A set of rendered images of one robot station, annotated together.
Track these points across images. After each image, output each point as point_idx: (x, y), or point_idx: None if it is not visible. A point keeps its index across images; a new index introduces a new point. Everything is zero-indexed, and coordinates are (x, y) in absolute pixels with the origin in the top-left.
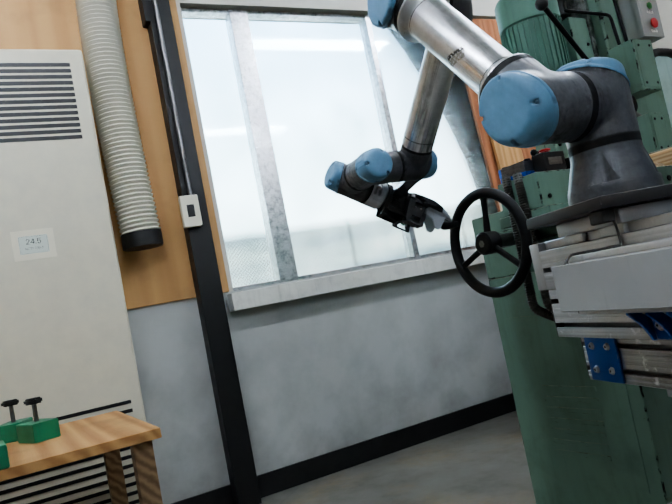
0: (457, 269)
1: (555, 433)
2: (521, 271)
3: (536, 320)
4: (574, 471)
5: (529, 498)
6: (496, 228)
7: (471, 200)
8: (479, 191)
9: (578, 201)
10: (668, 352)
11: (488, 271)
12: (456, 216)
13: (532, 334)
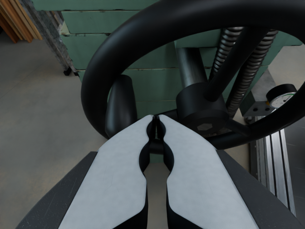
0: (105, 138)
1: None
2: (250, 142)
3: (148, 104)
4: (151, 154)
5: (97, 149)
6: (96, 1)
7: (218, 28)
8: (289, 9)
9: None
10: None
11: (76, 62)
12: (125, 65)
13: (139, 112)
